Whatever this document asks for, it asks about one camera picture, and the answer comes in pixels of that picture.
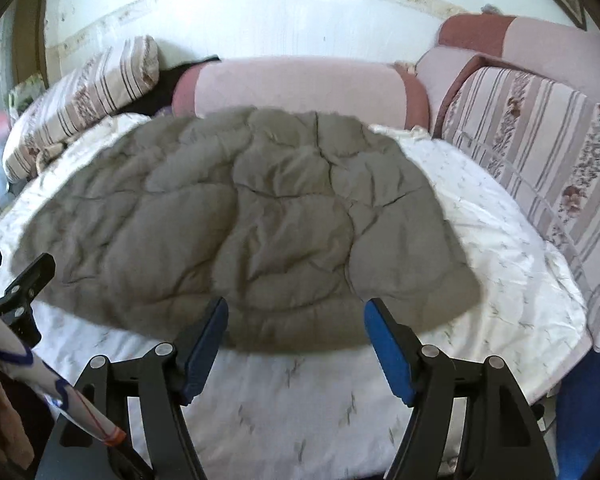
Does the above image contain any plastic bag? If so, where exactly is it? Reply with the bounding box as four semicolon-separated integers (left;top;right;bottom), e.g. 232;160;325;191
7;75;46;111

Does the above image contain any white leaf-print bedsheet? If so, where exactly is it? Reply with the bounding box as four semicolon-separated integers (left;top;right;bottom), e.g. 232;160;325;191
0;112;594;467

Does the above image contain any pink and maroon sofa backrest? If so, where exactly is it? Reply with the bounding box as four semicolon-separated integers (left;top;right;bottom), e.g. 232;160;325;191
414;13;600;111

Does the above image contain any blue cloth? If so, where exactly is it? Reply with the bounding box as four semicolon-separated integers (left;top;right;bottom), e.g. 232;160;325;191
554;344;600;480

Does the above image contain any person's left forearm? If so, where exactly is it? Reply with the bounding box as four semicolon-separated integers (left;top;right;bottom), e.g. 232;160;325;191
0;375;36;469

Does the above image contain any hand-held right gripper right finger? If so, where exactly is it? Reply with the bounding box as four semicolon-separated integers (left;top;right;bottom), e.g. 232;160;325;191
364;297;561;480

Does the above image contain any large striped floral cushion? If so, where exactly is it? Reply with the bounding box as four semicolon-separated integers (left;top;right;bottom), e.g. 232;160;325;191
439;64;600;354

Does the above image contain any pink bolster cushion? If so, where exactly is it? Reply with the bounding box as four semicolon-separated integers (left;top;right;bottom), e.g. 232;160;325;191
172;57;431;134

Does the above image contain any striped floral pillow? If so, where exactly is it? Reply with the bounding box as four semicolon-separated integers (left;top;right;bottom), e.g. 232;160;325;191
2;35;161;184

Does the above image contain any black cloth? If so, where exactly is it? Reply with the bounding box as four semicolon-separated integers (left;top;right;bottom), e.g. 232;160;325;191
115;54;224;116

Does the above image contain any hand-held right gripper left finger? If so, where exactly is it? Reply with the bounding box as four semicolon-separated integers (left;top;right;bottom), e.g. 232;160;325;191
35;297;230;480

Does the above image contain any olive quilted hooded jacket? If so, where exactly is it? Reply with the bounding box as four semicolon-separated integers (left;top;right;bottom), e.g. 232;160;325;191
10;105;481;354

